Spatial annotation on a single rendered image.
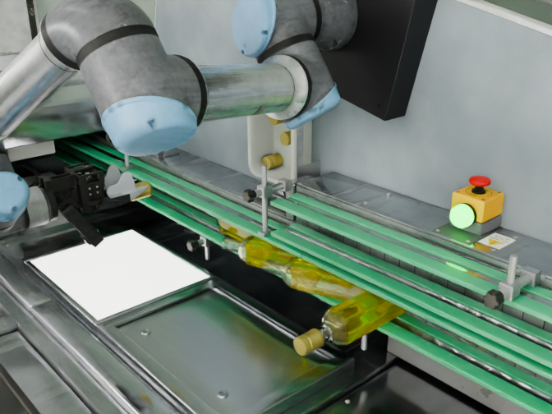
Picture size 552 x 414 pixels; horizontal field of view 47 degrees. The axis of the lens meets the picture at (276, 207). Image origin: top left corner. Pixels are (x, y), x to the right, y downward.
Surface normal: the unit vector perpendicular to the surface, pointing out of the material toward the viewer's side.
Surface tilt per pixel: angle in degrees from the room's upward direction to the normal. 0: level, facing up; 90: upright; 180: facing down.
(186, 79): 107
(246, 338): 90
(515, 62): 0
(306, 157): 90
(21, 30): 90
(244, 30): 5
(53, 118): 90
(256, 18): 5
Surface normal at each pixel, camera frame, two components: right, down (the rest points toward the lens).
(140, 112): 0.05, -0.04
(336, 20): 0.43, 0.39
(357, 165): -0.75, 0.25
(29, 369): 0.00, -0.93
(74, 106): 0.66, 0.28
